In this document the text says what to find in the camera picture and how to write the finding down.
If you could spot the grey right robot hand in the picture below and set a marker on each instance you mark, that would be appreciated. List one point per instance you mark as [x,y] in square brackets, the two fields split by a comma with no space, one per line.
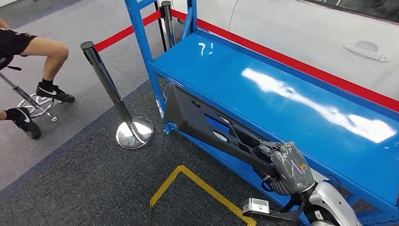
[293,168]

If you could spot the black plastic frame part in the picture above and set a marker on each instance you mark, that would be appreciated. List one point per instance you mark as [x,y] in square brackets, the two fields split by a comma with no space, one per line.
[187,115]

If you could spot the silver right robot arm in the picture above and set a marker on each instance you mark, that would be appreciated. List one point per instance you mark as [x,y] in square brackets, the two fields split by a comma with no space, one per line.
[330,199]

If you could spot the blue metal shelf rack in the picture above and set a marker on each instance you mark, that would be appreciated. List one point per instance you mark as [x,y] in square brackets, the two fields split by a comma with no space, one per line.
[218,78]

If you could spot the red barrier belt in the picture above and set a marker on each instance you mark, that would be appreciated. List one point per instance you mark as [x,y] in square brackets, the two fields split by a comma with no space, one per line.
[124,31]
[280,59]

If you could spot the white car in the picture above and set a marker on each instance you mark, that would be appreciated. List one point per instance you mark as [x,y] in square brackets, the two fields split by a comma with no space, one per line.
[296,31]

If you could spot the black stool with chrome base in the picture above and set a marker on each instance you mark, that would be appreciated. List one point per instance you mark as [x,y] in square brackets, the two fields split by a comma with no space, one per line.
[37,106]

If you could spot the person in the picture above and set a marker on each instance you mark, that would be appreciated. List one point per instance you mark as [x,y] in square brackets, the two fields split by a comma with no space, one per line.
[46,53]

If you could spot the chrome stanchion post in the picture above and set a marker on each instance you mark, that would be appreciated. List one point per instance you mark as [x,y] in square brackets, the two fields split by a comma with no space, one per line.
[168,25]
[134,134]

